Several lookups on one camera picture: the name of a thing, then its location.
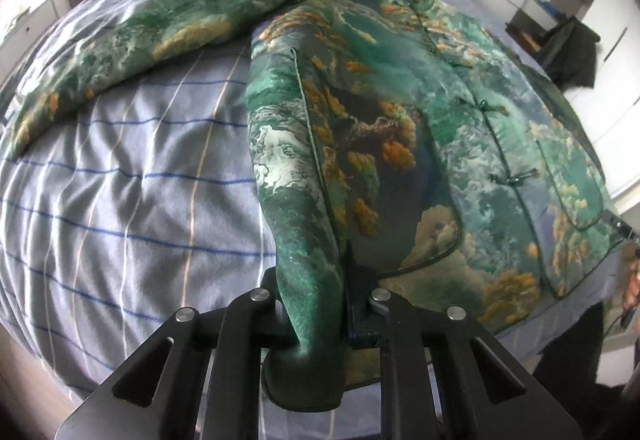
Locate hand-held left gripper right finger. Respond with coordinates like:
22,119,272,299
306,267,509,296
345,265,583,440

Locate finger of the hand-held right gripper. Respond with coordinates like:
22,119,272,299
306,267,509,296
600,212,640,245

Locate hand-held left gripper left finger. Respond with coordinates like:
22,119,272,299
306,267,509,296
54,267,301,440

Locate green printed jacket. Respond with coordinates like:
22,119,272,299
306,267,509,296
9,0,623,413

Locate person's right hand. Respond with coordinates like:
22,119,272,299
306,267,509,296
621,259,640,327

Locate white wardrobe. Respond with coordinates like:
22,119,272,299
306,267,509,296
550,0,640,221

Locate person's dark pants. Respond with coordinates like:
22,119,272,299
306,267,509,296
534,304,640,440

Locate dark cloth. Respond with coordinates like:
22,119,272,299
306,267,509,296
542,17,602,90

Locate blue striped bed sheet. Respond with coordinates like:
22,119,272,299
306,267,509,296
0,0,618,440

